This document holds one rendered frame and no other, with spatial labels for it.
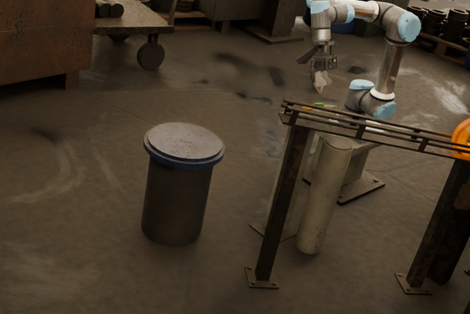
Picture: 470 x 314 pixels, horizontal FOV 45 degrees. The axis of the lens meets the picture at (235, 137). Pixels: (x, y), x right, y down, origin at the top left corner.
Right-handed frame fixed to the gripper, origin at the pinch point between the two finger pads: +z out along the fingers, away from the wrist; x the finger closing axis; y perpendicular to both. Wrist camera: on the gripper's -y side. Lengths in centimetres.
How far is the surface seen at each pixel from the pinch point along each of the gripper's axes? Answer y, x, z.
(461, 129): 55, 10, 12
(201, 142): -24, -43, 16
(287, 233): -14, -6, 64
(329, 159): 12.0, -9.1, 25.2
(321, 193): 7.2, -8.8, 40.3
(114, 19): -187, 25, -32
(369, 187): -17, 64, 62
